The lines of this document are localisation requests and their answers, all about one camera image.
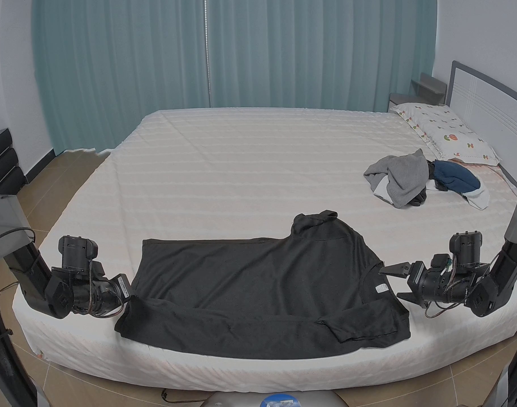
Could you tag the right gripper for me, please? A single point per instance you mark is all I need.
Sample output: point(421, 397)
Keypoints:
point(440, 288)

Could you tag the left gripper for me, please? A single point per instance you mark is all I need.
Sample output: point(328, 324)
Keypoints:
point(103, 297)

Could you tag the black T-shirt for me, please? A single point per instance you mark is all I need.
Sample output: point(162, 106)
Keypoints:
point(250, 278)

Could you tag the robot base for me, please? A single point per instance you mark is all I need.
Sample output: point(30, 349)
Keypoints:
point(241, 401)

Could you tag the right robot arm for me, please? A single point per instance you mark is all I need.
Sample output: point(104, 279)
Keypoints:
point(508, 265)

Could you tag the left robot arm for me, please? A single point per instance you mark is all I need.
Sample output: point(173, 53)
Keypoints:
point(29, 278)

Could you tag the pile of clothes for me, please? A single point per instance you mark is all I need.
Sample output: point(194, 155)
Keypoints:
point(404, 174)

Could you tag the bed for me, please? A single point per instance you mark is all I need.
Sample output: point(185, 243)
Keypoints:
point(241, 163)

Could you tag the white printed pillow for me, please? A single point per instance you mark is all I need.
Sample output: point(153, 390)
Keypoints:
point(447, 132)

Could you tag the black chest of drawers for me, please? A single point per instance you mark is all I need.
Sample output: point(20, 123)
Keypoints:
point(2, 159)

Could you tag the grey bedside table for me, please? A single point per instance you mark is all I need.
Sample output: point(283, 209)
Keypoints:
point(428, 85)

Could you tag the blue-green curtain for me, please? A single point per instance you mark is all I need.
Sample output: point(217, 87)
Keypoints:
point(317, 36)
point(118, 49)

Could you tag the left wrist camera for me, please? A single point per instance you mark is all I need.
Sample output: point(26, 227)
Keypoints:
point(97, 269)

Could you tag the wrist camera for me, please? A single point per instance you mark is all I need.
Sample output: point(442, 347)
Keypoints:
point(440, 262)
point(97, 269)

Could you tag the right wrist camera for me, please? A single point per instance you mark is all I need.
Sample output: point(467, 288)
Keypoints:
point(440, 262)

